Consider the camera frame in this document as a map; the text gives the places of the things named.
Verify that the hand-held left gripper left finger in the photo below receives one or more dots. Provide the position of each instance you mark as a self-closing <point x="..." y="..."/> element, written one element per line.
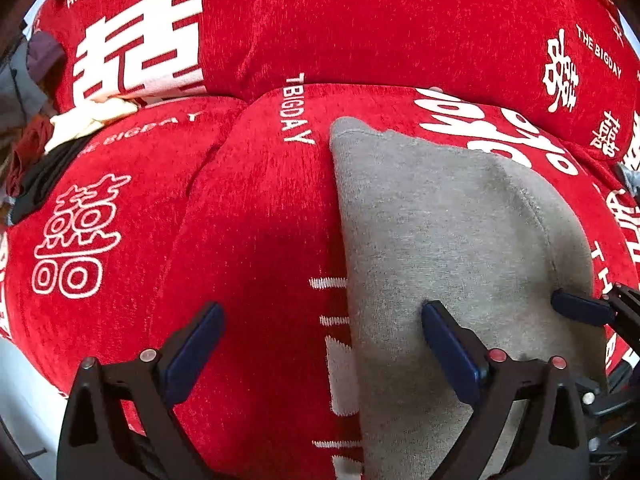
<point x="194" y="355"/>

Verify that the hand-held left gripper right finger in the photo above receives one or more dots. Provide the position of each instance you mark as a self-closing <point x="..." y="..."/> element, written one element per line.
<point x="452" y="355"/>

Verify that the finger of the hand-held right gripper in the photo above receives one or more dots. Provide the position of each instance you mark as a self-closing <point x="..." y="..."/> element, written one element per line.
<point x="580" y="306"/>
<point x="607" y="402"/>

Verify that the grey small garment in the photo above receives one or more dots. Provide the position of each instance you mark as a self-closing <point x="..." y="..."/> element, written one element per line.
<point x="450" y="220"/>

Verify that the blue-grey cloth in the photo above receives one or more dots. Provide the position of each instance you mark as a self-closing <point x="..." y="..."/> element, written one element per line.
<point x="629" y="175"/>

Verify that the red printed sofa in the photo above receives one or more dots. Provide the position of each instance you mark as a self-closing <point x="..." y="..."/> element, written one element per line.
<point x="250" y="210"/>

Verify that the black cloth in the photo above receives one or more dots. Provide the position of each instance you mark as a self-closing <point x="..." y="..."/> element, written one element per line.
<point x="42" y="180"/>

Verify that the cream cloth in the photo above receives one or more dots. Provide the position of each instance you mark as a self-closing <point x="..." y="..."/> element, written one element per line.
<point x="95" y="117"/>

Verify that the dark red cloth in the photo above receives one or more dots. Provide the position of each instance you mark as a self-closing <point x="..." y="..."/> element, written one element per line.
<point x="30" y="152"/>

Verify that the grey cloth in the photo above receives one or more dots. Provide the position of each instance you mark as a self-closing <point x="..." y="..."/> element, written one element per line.
<point x="17" y="90"/>

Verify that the purple cloth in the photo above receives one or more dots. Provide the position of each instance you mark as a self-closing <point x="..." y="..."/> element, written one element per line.
<point x="46" y="55"/>

